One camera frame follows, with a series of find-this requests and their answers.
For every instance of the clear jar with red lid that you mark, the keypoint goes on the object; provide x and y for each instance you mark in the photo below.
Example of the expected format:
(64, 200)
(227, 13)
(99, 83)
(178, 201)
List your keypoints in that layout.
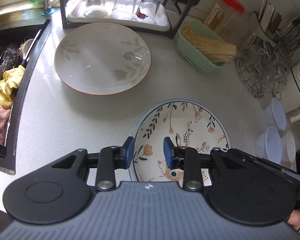
(227, 12)

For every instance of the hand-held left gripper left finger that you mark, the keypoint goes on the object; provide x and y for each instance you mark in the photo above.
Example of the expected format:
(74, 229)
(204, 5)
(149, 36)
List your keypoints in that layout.
(130, 153)

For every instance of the white plastic bowl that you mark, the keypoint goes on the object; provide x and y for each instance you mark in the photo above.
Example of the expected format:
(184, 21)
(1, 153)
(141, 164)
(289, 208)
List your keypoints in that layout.
(289, 147)
(275, 115)
(268, 145)

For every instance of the green plastic basket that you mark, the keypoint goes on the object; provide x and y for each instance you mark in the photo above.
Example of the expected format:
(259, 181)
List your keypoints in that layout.
(190, 50)

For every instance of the black metal rack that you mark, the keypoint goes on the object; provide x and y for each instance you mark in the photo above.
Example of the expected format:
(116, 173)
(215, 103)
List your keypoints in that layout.
(63, 7)

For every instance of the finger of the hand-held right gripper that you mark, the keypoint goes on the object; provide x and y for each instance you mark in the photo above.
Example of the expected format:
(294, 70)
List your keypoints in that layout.
(243, 155)

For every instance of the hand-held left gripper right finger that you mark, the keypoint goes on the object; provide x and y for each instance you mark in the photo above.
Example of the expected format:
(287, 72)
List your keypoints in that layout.
(168, 153)

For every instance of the yellow cloth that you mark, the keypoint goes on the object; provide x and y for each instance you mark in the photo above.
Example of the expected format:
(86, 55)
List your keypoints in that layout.
(5, 87)

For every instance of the steel wool scrubber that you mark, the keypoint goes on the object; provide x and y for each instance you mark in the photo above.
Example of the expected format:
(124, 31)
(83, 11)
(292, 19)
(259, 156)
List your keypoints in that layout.
(10, 55)

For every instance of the white plate with leaf print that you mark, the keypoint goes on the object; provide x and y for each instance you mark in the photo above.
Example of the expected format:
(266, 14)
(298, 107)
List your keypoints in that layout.
(102, 60)

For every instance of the floral plate with blue rim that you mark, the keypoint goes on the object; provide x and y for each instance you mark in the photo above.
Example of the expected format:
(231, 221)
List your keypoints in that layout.
(190, 120)

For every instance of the bundle of bamboo sticks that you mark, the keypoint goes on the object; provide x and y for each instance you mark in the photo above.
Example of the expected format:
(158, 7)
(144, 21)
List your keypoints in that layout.
(210, 46)

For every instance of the metal cutlery holder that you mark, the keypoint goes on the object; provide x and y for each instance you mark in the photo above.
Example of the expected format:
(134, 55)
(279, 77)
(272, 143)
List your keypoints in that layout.
(293, 32)

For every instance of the green chopstick holder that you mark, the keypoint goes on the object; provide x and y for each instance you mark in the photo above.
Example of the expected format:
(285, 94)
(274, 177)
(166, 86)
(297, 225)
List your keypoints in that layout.
(267, 20)

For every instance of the white plastic tray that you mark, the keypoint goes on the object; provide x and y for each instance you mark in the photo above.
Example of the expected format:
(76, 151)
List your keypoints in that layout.
(162, 21)

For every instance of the black sink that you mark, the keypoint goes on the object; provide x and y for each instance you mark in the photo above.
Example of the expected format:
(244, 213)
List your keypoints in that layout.
(27, 80)

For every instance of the person's right hand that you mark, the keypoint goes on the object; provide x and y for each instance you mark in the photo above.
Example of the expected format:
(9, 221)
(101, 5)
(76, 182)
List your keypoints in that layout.
(297, 221)

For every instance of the clear drinking glass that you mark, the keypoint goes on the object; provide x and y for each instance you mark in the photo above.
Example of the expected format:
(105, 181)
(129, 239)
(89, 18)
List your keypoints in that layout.
(125, 5)
(148, 7)
(96, 2)

